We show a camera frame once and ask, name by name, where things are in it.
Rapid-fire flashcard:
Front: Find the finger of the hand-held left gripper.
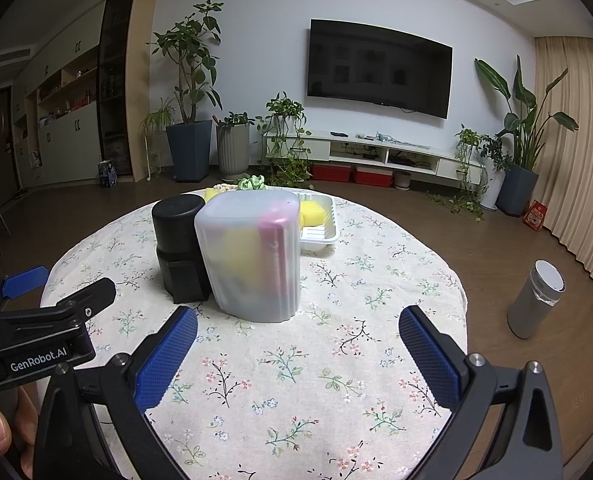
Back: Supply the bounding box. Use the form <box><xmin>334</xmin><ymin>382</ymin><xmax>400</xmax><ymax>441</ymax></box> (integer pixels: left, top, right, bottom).
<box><xmin>0</xmin><ymin>278</ymin><xmax>118</xmax><ymax>333</ymax></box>
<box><xmin>0</xmin><ymin>266</ymin><xmax>48</xmax><ymax>313</ymax></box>

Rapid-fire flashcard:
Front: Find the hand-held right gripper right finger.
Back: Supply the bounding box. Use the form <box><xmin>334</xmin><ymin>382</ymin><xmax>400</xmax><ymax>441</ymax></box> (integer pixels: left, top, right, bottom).
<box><xmin>399</xmin><ymin>305</ymin><xmax>562</xmax><ymax>480</ymax></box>

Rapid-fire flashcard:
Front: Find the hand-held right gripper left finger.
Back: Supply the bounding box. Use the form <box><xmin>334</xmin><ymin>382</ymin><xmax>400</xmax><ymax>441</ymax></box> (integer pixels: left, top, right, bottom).
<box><xmin>31</xmin><ymin>306</ymin><xmax>198</xmax><ymax>480</ymax></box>

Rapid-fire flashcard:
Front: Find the white plastic tray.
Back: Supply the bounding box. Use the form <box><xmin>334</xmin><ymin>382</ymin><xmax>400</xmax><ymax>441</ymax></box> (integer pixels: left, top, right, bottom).
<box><xmin>276</xmin><ymin>190</ymin><xmax>340</xmax><ymax>257</ymax></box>

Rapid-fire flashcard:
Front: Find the yellow sponge block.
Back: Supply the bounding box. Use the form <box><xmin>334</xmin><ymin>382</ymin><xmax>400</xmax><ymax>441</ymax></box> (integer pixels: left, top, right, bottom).
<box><xmin>299</xmin><ymin>200</ymin><xmax>329</xmax><ymax>226</ymax></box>

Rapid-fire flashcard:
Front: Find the yellow soft block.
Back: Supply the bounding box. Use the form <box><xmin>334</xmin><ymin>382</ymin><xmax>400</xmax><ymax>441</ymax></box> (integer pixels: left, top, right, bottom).
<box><xmin>216</xmin><ymin>227</ymin><xmax>262</xmax><ymax>291</ymax></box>

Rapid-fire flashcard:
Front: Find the grey cylindrical bin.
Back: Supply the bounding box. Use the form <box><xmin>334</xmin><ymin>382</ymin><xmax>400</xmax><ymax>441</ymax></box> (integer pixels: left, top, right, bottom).
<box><xmin>507</xmin><ymin>260</ymin><xmax>566</xmax><ymax>340</ymax></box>

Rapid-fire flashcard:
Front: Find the black cylindrical container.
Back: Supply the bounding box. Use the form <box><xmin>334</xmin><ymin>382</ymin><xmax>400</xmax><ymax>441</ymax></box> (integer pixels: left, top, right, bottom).
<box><xmin>151</xmin><ymin>194</ymin><xmax>214</xmax><ymax>305</ymax></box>

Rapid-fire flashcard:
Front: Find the floral tablecloth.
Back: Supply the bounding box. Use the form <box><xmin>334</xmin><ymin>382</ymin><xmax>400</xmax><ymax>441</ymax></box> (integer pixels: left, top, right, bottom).
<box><xmin>40</xmin><ymin>187</ymin><xmax>470</xmax><ymax>480</ymax></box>

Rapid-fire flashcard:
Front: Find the blue box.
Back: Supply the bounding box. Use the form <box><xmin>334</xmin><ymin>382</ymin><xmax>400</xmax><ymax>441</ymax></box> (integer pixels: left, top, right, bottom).
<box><xmin>97</xmin><ymin>159</ymin><xmax>118</xmax><ymax>189</ymax></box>

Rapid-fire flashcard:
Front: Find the pink cylinder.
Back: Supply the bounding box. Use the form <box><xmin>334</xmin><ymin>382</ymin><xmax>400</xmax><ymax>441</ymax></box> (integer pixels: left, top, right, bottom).
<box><xmin>259</xmin><ymin>212</ymin><xmax>300</xmax><ymax>296</ymax></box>

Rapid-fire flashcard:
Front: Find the translucent plastic container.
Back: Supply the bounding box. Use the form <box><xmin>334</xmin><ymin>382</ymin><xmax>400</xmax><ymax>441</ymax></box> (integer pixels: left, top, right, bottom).
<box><xmin>194</xmin><ymin>189</ymin><xmax>302</xmax><ymax>323</ymax></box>

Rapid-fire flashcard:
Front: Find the large-leaf plant in blue pot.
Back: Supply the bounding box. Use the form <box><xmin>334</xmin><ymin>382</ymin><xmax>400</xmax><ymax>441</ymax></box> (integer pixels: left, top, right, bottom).
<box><xmin>474</xmin><ymin>55</ymin><xmax>580</xmax><ymax>217</ymax></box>

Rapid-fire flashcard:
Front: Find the red storage box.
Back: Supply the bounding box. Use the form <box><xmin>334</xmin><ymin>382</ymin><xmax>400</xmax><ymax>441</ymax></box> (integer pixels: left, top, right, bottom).
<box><xmin>311</xmin><ymin>162</ymin><xmax>353</xmax><ymax>184</ymax></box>
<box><xmin>354</xmin><ymin>166</ymin><xmax>394</xmax><ymax>188</ymax></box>

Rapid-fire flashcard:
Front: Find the tall potted tree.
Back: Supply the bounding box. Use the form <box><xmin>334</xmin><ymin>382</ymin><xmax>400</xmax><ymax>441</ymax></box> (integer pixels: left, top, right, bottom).
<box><xmin>146</xmin><ymin>1</ymin><xmax>224</xmax><ymax>183</ymax></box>

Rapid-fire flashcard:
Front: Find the grassy plant on white stand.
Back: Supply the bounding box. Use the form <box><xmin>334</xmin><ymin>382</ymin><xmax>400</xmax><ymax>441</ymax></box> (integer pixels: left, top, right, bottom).
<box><xmin>137</xmin><ymin>96</ymin><xmax>178</xmax><ymax>182</ymax></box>

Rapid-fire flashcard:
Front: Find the plant in ribbed grey pot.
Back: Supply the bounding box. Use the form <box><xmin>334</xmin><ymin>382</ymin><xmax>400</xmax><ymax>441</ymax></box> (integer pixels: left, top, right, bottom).
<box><xmin>214</xmin><ymin>111</ymin><xmax>254</xmax><ymax>181</ymax></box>

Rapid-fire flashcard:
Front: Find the vine plant in white pot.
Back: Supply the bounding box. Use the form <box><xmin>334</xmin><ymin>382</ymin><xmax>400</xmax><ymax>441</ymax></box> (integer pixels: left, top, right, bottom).
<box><xmin>427</xmin><ymin>124</ymin><xmax>507</xmax><ymax>221</ymax></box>

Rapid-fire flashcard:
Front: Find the dark display shelf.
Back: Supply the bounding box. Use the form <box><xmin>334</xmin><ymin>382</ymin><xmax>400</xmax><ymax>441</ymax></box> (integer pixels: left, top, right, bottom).
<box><xmin>98</xmin><ymin>0</ymin><xmax>137</xmax><ymax>177</ymax></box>

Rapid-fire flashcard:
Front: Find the ceiling air vent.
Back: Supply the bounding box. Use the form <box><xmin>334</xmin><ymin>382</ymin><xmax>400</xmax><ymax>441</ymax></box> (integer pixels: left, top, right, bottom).
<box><xmin>0</xmin><ymin>46</ymin><xmax>34</xmax><ymax>72</ymax></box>

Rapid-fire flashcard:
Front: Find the white television console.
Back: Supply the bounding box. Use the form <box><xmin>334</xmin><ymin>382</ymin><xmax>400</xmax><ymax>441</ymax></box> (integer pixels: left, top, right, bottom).
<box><xmin>264</xmin><ymin>129</ymin><xmax>485</xmax><ymax>177</ymax></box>

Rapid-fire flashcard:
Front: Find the beige curtain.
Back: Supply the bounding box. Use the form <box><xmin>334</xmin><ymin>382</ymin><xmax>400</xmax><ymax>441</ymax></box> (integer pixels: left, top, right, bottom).
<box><xmin>531</xmin><ymin>35</ymin><xmax>593</xmax><ymax>311</ymax></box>

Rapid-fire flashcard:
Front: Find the trailing green vine plant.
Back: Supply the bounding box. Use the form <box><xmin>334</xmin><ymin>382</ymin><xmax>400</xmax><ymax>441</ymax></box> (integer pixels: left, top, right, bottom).
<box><xmin>256</xmin><ymin>91</ymin><xmax>313</xmax><ymax>188</ymax></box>

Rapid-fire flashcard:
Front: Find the white wall cabinet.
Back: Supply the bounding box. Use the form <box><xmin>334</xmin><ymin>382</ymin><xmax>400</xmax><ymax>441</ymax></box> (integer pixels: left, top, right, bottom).
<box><xmin>11</xmin><ymin>0</ymin><xmax>104</xmax><ymax>188</ymax></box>

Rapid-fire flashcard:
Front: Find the wall television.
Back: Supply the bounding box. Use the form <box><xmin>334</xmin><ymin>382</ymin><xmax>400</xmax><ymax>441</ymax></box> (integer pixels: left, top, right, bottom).
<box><xmin>307</xmin><ymin>19</ymin><xmax>453</xmax><ymax>120</ymax></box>

